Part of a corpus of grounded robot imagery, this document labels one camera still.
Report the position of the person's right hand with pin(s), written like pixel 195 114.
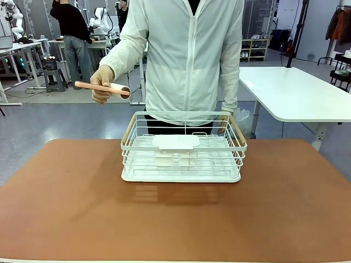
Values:
pixel 101 78

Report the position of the person's left hand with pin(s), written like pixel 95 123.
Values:
pixel 223 124

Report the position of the person's left forearm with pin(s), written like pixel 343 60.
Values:
pixel 231 87

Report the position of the person's right forearm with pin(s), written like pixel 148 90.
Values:
pixel 123 52

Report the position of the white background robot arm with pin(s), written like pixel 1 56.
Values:
pixel 100 20
pixel 17 22

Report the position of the clear plastic bag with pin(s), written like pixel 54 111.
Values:
pixel 244 117

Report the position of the white background workbench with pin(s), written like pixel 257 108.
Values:
pixel 98 42

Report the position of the grey plastic stool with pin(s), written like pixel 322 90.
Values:
pixel 55 79

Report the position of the white plastic insert tray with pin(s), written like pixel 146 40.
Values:
pixel 175 142

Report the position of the black mesh basket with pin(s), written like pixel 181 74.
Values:
pixel 50 64

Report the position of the person in black sweater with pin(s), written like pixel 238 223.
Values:
pixel 71 24

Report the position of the standing person in dark clothes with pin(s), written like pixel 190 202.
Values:
pixel 122 16

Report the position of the white plastic drain tray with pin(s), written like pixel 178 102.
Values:
pixel 181 178

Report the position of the large white table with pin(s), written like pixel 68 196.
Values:
pixel 290 90

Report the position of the person in white jacket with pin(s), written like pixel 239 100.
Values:
pixel 178 54

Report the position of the wooden shoe rack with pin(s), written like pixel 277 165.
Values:
pixel 255 49

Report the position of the white desk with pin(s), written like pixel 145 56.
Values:
pixel 19 46

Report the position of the black bags pile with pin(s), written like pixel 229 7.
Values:
pixel 279 38

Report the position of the black pole stand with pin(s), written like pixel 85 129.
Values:
pixel 296 33

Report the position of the black utility cart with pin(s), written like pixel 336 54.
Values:
pixel 341 71

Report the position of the clothes rack with jackets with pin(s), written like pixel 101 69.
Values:
pixel 340 24

